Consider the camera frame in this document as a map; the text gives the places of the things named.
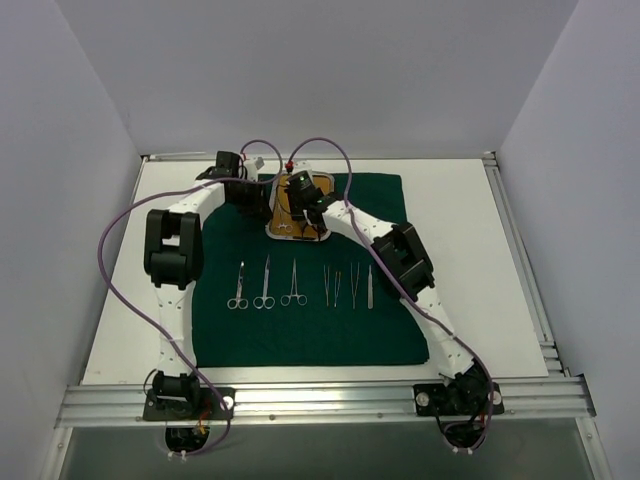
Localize purple cable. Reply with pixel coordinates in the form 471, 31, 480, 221
95, 139, 286, 459
284, 137, 496, 449

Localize back aluminium rail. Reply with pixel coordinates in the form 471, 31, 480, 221
142, 151, 498, 165

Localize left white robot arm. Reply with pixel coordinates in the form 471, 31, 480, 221
143, 151, 273, 419

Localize steel scissors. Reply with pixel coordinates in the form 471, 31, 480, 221
226, 261, 249, 310
253, 256, 276, 310

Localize green surgical cloth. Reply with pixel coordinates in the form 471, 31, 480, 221
192, 205, 429, 368

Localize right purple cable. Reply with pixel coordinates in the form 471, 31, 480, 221
284, 137, 496, 449

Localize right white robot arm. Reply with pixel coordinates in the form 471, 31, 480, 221
285, 170, 495, 413

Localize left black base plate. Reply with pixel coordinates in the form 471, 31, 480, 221
142, 387, 228, 422

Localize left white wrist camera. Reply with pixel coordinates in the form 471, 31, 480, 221
242, 157, 264, 182

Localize thin steel tweezers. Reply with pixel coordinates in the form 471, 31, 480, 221
350, 262, 360, 309

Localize front aluminium rail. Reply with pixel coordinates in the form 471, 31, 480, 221
56, 376, 596, 428

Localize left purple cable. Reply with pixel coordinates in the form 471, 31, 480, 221
95, 139, 286, 459

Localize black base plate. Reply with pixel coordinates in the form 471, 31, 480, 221
413, 379, 490, 417
142, 387, 228, 422

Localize aluminium frame rail right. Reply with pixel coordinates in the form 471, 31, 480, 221
482, 151, 568, 377

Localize steel forceps with rings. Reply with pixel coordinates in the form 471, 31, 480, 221
280, 259, 308, 307

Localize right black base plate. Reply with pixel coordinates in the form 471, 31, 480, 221
413, 379, 490, 417

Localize steel tray with orange liner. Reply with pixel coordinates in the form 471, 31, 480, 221
265, 174, 329, 242

